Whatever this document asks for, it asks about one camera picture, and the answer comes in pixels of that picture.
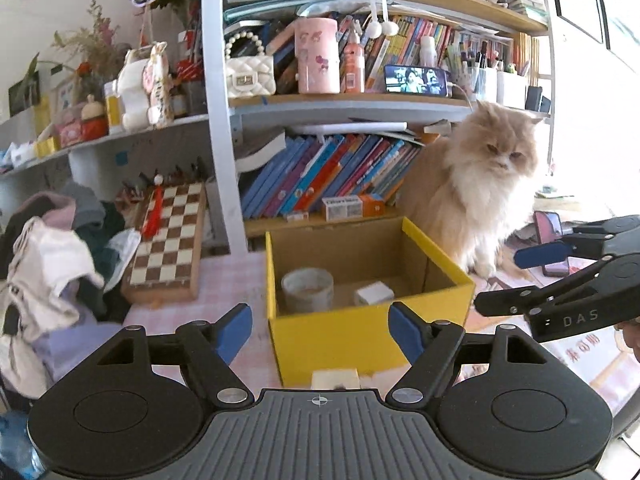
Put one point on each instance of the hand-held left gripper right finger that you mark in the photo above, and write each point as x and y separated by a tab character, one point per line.
406	332

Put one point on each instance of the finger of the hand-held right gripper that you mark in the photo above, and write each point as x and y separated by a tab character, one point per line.
542	254
510	301

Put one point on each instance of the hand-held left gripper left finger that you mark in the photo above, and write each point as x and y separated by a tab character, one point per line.
236	327

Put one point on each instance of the yellow cardboard box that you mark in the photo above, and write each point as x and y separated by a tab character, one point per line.
340	340

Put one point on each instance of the small cream block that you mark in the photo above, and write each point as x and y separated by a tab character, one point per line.
335	379

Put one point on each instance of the pink cylinder container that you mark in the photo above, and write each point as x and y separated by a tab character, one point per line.
317	60

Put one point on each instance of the dark smartphone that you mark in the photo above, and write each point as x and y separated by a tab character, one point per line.
547	225

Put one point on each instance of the red printed paper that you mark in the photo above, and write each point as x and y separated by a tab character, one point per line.
590	360

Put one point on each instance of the small white box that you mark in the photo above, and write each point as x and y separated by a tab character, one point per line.
374	294

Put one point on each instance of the grey tape roll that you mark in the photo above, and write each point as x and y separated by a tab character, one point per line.
305	301

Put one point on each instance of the fluffy cream cat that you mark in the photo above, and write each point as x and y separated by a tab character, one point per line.
475	195

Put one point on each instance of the wooden chessboard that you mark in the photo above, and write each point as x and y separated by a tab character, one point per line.
170	255

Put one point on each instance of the white and orange carton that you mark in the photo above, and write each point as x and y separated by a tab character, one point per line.
345	207

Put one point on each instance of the red tassel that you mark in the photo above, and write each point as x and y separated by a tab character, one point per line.
152	215

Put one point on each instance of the white pen holder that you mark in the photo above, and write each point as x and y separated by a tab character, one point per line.
512	90
482	85

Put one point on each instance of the white and wood bookshelf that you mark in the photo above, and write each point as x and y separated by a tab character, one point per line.
220	160

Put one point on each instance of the row of leaning blue books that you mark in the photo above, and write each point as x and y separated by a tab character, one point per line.
320	170

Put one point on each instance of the pile of clothes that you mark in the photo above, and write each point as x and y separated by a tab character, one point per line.
45	280

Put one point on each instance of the smartphone showing video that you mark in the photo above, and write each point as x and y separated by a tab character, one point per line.
416	80

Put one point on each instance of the grey side shelf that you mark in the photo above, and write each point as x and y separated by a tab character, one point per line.
125	137

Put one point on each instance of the small white bottle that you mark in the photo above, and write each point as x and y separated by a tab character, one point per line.
429	52

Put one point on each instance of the red jar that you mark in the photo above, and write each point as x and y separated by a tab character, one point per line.
94	125

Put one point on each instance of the blue water bottle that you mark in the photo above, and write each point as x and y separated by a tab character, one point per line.
15	445

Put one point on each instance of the white quilted pearl handbag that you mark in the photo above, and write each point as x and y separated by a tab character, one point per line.
250	76

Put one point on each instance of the row of colourful upright books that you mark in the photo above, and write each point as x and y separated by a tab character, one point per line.
405	42

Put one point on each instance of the white plush rabbit bag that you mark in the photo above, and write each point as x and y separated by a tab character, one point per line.
142	90

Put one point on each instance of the pink bottle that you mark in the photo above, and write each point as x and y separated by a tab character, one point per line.
352	67

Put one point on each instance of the dried flower bunch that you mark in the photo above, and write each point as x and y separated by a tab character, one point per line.
92	45

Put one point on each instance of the dark picture frame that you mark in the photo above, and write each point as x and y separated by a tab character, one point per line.
22	95

